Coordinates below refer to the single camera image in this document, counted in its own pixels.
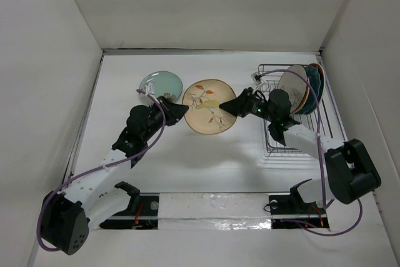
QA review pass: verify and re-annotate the cream tree plate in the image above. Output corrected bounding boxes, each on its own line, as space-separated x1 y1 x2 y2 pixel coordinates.
277 64 307 113

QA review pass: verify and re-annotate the dark teal scalloped plate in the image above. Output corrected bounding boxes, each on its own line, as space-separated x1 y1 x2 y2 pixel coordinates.
296 64 322 115

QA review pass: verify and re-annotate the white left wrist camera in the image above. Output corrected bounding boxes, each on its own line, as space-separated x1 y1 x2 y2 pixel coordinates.
144 81 155 94

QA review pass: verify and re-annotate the woven bamboo plate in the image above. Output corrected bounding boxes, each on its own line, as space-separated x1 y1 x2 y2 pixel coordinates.
294 65 311 114

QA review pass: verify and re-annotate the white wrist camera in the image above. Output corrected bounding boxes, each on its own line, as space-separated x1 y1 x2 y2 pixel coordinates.
144 81 155 94
251 73 266 93

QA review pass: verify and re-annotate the light green flower plate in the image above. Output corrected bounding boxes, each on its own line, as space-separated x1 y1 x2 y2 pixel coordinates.
139 71 183 102

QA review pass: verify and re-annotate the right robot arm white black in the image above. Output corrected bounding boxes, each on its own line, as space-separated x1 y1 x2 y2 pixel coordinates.
219 88 381 213

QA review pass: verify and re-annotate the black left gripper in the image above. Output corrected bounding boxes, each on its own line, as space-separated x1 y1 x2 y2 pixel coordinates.
142 96 188 142

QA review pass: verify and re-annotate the black wire dish rack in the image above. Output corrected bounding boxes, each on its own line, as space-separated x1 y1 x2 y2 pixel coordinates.
257 64 332 158

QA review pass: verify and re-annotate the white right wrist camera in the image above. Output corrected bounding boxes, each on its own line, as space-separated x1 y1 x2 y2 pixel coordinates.
251 73 266 93

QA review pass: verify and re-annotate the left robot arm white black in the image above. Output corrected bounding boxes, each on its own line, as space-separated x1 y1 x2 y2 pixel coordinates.
36 96 189 255

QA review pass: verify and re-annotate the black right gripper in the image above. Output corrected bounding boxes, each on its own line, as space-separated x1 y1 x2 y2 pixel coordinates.
219 87 276 123

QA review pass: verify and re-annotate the beige bird plate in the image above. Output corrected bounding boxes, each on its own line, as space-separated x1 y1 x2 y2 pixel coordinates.
182 79 236 135

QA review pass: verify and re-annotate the red teal flower plate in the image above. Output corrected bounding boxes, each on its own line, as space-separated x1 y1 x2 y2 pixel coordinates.
311 63 326 103

